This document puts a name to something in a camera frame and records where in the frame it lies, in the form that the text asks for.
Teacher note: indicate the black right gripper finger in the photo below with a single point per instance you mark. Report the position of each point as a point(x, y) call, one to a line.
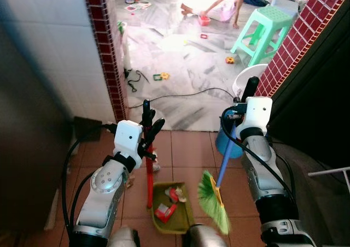
point(250, 88)

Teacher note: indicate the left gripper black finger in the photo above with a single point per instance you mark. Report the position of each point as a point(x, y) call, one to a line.
point(155, 133)
point(147, 116)

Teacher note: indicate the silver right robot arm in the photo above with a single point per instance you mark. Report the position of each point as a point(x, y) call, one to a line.
point(262, 170)

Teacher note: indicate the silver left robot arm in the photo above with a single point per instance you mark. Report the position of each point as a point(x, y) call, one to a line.
point(106, 192)

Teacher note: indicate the white plastic basin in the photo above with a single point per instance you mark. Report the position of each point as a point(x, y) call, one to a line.
point(249, 77)

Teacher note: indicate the red white snack wrapper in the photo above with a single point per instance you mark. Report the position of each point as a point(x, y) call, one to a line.
point(156, 160)

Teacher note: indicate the small orange toy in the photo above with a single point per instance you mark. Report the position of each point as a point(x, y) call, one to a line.
point(230, 60)

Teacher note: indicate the blue plastic bucket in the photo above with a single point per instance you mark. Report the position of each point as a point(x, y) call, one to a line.
point(225, 146)

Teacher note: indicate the yellow and green toy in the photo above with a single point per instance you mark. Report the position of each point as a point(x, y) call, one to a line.
point(162, 76)

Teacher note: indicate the crumpled red white wrapper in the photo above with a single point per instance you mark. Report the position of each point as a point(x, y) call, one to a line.
point(176, 194)

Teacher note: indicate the flat red packet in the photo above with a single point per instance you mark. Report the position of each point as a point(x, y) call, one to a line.
point(165, 212)

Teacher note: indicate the small red square toy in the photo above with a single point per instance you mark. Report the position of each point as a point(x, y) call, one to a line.
point(201, 36)

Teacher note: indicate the mint green plastic stool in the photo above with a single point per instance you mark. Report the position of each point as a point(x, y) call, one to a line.
point(270, 17)

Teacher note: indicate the small red toy cup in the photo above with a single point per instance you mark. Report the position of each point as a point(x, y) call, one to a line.
point(204, 21)

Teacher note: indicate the sitting child in pink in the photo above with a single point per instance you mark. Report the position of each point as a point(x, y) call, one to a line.
point(227, 9)

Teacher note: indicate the silver robot left knee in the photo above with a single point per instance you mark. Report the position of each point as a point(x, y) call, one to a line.
point(124, 239)

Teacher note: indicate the silver robot knee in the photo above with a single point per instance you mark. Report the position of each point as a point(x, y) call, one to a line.
point(205, 237)
point(124, 239)

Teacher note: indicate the silver robot right knee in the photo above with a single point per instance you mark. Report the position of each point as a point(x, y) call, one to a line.
point(205, 237)

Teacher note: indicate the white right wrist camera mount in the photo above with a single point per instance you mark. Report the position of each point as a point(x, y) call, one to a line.
point(258, 113)

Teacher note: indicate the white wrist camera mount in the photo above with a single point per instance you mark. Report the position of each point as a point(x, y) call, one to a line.
point(258, 113)
point(127, 137)

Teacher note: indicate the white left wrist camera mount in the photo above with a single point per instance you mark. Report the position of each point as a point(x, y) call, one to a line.
point(127, 137)

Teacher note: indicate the black wall box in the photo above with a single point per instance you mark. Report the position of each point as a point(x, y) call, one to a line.
point(86, 128)

